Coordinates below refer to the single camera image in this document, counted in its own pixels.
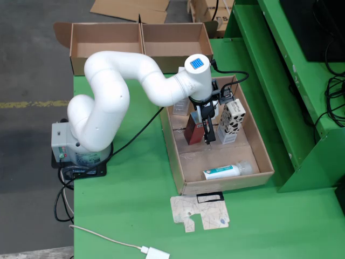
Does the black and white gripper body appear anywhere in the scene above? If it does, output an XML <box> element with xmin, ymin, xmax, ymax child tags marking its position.
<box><xmin>192</xmin><ymin>99</ymin><xmax>220</xmax><ymax>120</ymax></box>

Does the dark red tall carton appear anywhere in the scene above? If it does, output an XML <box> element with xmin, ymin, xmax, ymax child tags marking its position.
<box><xmin>184</xmin><ymin>112</ymin><xmax>205</xmax><ymax>146</ymax></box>

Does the grey robot base box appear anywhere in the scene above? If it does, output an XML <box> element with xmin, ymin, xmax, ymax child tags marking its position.
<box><xmin>51</xmin><ymin>122</ymin><xmax>71</xmax><ymax>164</ymax></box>

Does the shallow cardboard tray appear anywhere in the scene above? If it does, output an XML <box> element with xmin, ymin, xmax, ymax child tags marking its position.
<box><xmin>158</xmin><ymin>74</ymin><xmax>275</xmax><ymax>196</ymax></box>

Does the brown cardboard box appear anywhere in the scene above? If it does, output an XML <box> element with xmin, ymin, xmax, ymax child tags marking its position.
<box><xmin>141</xmin><ymin>20</ymin><xmax>219</xmax><ymax>75</ymax></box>
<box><xmin>53</xmin><ymin>22</ymin><xmax>146</xmax><ymax>76</ymax></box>

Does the scribbled flat cardboard piece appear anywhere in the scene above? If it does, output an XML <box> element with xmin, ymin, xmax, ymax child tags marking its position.
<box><xmin>169</xmin><ymin>191</ymin><xmax>231</xmax><ymax>233</ymax></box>

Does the white tall carton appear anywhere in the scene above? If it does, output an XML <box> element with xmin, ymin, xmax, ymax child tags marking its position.
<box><xmin>172</xmin><ymin>98</ymin><xmax>191</xmax><ymax>117</ymax></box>

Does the cow print carton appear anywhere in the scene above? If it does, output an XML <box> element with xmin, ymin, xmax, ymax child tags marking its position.
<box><xmin>217</xmin><ymin>99</ymin><xmax>246</xmax><ymax>145</ymax></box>

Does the white tube teal label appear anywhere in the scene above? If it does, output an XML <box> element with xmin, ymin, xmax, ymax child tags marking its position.
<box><xmin>201</xmin><ymin>161</ymin><xmax>254</xmax><ymax>181</ymax></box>

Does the green metal rack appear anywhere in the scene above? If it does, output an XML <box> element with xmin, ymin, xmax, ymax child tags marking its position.
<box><xmin>223</xmin><ymin>0</ymin><xmax>345</xmax><ymax>194</ymax></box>

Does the black monitor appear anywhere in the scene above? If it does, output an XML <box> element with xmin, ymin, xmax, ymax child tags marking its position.
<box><xmin>279</xmin><ymin>0</ymin><xmax>345</xmax><ymax>63</ymax></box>

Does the white power adapter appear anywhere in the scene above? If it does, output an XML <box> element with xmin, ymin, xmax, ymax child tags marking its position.
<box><xmin>147</xmin><ymin>247</ymin><xmax>170</xmax><ymax>259</ymax></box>

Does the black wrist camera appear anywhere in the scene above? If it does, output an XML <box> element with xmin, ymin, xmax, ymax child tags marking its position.
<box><xmin>218</xmin><ymin>85</ymin><xmax>236</xmax><ymax>105</ymax></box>

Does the black camera cable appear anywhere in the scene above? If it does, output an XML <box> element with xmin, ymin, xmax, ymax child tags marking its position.
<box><xmin>210</xmin><ymin>59</ymin><xmax>250</xmax><ymax>91</ymax></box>

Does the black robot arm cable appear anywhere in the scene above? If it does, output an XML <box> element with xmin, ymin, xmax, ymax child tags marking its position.
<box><xmin>60</xmin><ymin>106</ymin><xmax>165</xmax><ymax>187</ymax></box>

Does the long black cable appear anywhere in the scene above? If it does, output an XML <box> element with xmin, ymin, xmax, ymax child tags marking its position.
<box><xmin>313</xmin><ymin>104</ymin><xmax>345</xmax><ymax>132</ymax></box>

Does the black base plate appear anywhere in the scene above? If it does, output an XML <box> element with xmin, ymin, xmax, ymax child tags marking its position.
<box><xmin>51</xmin><ymin>149</ymin><xmax>108</xmax><ymax>179</ymax></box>

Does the black cable bundle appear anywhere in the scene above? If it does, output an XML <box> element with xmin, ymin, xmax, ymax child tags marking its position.
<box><xmin>324</xmin><ymin>36</ymin><xmax>345</xmax><ymax>127</ymax></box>

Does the white charging cable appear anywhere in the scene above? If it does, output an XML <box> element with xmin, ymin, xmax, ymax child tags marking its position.
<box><xmin>68</xmin><ymin>224</ymin><xmax>149</xmax><ymax>254</ymax></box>

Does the black floor cable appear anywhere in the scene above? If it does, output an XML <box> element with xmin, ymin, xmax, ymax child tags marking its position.
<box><xmin>53</xmin><ymin>168</ymin><xmax>75</xmax><ymax>222</ymax></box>

